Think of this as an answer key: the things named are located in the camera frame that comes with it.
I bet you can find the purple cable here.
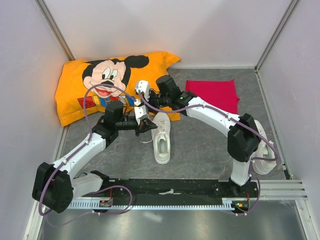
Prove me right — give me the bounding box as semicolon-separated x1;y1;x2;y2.
137;91;278;216
38;83;141;227

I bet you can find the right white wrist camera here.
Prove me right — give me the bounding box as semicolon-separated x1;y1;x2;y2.
134;80;151;99

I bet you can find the white sneaker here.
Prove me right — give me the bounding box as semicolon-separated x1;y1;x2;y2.
251;119;278;175
141;112;171;165

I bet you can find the aluminium rail frame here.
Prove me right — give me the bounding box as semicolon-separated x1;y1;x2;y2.
24;180;315;240

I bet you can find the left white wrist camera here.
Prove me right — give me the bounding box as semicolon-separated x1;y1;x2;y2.
134;105;149;125

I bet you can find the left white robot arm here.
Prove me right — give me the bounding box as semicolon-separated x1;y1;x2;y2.
32;100;157;216

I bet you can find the grey slotted cable duct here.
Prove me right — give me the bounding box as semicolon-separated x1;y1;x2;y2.
67;197;235;211

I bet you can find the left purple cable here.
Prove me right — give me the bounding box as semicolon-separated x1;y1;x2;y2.
38;83;141;227

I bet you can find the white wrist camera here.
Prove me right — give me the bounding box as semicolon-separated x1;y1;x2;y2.
134;105;149;125
134;80;151;99

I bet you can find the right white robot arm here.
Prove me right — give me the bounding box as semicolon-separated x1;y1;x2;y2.
140;75;261;197

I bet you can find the orange Mickey Mouse pillow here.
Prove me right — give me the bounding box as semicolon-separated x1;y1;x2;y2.
55;51;180;127

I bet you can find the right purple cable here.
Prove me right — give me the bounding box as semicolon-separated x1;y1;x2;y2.
137;91;278;216

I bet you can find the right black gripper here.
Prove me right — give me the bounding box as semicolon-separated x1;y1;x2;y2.
141;88;171;115

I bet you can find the red folded cloth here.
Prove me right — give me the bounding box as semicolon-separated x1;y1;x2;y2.
185;79;240;114

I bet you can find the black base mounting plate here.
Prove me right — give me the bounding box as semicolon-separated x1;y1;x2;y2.
85;178;259;205

